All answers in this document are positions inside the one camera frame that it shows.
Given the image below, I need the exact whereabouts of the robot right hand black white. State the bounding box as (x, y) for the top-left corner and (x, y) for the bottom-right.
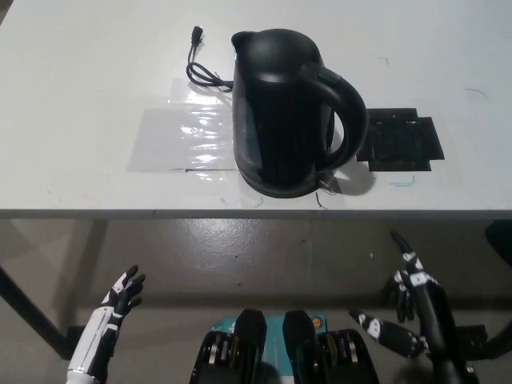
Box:
(347, 230), (458, 364)

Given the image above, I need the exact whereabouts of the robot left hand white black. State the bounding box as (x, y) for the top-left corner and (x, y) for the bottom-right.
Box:
(66, 263), (147, 379)

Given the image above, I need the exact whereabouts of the black electric kettle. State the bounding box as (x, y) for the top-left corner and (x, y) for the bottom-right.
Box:
(230, 28), (369, 199)

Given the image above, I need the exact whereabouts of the transparent plastic sheet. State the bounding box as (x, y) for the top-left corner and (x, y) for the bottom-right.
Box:
(126, 78), (241, 174)

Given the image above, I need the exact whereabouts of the black power cord with plug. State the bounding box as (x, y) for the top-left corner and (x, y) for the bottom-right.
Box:
(185, 26), (237, 92)

